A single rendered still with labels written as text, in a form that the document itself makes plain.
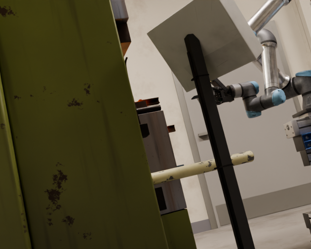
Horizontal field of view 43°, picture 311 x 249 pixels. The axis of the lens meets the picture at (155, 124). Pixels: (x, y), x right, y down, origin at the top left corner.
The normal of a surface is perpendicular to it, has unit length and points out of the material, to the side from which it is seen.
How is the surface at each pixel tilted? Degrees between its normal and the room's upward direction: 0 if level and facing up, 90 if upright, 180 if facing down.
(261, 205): 90
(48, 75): 90
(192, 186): 90
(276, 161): 90
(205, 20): 120
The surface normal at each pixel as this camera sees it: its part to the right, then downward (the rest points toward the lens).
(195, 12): -0.52, 0.55
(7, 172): 0.26, -0.21
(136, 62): 0.00, -0.16
